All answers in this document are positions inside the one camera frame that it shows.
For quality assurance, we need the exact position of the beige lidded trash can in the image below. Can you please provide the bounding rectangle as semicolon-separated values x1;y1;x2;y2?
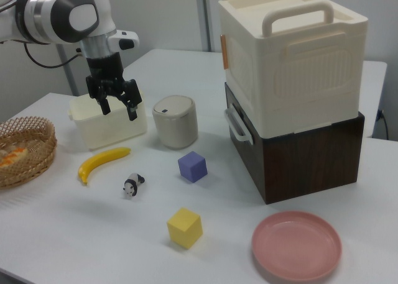
151;94;199;150

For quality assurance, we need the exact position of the grey metal frame post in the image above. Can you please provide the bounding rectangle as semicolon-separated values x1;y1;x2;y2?
195;0;216;53

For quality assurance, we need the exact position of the toy bread with orange stripes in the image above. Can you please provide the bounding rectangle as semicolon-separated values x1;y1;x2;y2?
0;146;29;168

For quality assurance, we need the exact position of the yellow cube block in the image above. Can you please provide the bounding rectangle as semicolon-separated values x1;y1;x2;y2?
166;207;204;250

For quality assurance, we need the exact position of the black wall cable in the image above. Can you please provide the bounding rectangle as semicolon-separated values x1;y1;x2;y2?
375;109;390;139

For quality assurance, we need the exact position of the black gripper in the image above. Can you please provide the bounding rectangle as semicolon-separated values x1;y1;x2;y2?
85;51;141;122

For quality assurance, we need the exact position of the wooden drawer with white handle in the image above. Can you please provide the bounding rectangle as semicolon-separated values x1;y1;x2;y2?
224;81;267;205

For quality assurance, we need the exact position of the dark wood drawer cabinet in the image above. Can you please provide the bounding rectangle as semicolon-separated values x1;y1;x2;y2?
261;111;366;206

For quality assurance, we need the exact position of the pink plastic plate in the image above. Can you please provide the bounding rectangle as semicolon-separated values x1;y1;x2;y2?
251;211;343;282

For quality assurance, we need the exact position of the cream plastic storage box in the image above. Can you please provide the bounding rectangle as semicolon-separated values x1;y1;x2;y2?
217;0;368;139

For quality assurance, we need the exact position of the purple cube block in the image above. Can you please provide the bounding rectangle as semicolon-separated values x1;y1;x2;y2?
177;150;208;184

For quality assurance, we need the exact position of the copper latch on storage box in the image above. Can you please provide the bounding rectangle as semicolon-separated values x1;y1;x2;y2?
220;34;229;70

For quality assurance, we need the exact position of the small panda figurine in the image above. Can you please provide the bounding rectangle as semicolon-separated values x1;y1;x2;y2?
122;172;146;198

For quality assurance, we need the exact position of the woven wicker basket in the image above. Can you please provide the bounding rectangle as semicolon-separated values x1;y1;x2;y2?
0;116;58;189

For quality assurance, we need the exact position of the cream open plastic bin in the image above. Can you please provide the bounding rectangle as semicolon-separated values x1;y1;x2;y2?
67;89;149;151

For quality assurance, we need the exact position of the yellow toy banana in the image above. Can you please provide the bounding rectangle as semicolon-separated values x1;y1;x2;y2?
77;146;132;186

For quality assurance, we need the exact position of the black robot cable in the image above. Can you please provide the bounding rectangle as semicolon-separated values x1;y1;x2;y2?
24;42;86;69

